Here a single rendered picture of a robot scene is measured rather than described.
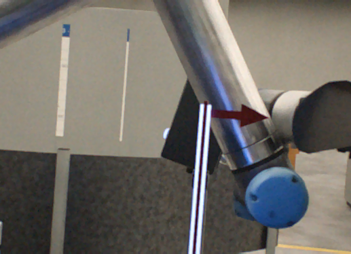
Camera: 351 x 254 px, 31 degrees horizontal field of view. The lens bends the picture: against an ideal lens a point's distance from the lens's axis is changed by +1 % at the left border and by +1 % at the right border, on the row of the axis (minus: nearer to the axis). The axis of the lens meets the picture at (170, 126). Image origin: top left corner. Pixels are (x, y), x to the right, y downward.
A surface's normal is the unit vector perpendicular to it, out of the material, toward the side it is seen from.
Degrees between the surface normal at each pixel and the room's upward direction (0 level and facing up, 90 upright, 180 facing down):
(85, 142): 90
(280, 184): 90
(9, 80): 90
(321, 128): 160
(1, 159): 90
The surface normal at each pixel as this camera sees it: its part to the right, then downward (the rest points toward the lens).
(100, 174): 0.25, 0.07
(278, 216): -0.03, 0.03
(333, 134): -0.04, 0.95
